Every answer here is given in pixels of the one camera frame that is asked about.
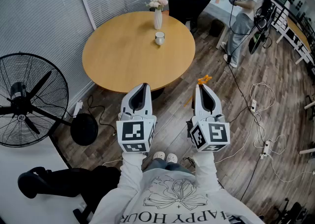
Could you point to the black office chair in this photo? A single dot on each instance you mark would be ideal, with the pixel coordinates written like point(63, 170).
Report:
point(73, 181)
point(187, 6)

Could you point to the pink flower bouquet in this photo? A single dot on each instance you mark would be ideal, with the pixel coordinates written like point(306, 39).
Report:
point(157, 1)

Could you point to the person's right shoe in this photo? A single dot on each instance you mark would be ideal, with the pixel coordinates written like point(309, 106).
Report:
point(171, 158)

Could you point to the black trash bin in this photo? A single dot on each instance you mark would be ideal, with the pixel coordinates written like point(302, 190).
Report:
point(216, 28)

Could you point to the white ribbed vase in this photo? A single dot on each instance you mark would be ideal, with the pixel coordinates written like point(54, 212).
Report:
point(158, 20)

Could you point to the round wooden table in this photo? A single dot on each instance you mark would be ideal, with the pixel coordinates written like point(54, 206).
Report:
point(37, 9)

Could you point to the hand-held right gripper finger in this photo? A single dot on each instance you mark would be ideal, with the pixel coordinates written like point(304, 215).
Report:
point(197, 105)
point(216, 105)

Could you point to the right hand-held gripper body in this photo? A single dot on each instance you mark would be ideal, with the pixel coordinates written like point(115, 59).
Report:
point(217, 133)

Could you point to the person's legs in jeans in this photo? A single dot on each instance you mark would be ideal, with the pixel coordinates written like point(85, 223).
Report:
point(157, 164)

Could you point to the person's right forearm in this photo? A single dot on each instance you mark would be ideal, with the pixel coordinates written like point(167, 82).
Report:
point(205, 169)

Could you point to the person's left forearm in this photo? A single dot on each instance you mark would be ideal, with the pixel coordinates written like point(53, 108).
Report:
point(133, 169)

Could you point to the black chair base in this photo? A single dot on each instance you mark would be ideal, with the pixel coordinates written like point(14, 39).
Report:
point(295, 213)

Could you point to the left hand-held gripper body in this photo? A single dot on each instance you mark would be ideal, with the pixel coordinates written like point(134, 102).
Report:
point(134, 132)

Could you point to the white desk with wooden top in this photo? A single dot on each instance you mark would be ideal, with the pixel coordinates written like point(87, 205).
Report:
point(295, 31)

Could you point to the person's white printed sweatshirt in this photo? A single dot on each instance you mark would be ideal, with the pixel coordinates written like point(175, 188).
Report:
point(177, 209)

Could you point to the person's shoe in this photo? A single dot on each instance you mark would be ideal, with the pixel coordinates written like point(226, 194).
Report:
point(171, 158)
point(158, 156)

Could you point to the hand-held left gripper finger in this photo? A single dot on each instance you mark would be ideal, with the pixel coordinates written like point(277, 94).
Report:
point(126, 102)
point(148, 105)

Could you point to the black standing fan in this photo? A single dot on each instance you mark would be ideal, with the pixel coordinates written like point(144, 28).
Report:
point(18, 92)

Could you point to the person's left shoe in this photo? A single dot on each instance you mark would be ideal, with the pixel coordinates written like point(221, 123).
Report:
point(158, 156)

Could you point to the white mug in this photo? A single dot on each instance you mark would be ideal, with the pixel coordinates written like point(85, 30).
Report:
point(159, 39)

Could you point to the table with pale blue cloth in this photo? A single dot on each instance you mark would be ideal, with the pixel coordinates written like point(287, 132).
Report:
point(221, 9)

